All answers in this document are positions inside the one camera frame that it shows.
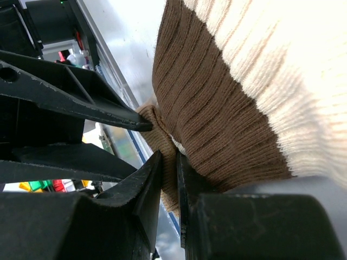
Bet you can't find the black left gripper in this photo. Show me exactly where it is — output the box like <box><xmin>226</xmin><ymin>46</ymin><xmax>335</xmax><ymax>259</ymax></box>
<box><xmin>1</xmin><ymin>51</ymin><xmax>152</xmax><ymax>183</ymax></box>

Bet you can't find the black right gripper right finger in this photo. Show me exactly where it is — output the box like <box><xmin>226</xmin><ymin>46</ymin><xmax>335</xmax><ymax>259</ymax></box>
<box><xmin>177</xmin><ymin>154</ymin><xmax>346</xmax><ymax>259</ymax></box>

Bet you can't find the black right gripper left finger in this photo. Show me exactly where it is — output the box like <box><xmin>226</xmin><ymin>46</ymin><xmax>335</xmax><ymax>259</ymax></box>
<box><xmin>1</xmin><ymin>152</ymin><xmax>162</xmax><ymax>259</ymax></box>

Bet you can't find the cream and brown sock pair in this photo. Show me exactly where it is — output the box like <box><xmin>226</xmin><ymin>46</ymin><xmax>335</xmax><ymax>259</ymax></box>
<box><xmin>138</xmin><ymin>1</ymin><xmax>346</xmax><ymax>213</ymax></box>

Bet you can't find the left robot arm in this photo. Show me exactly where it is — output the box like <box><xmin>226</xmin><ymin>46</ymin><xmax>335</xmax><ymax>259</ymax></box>
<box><xmin>1</xmin><ymin>1</ymin><xmax>152</xmax><ymax>183</ymax></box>

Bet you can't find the aluminium front rail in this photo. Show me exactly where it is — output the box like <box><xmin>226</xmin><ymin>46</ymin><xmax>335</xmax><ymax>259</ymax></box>
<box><xmin>78</xmin><ymin>1</ymin><xmax>165</xmax><ymax>167</ymax></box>

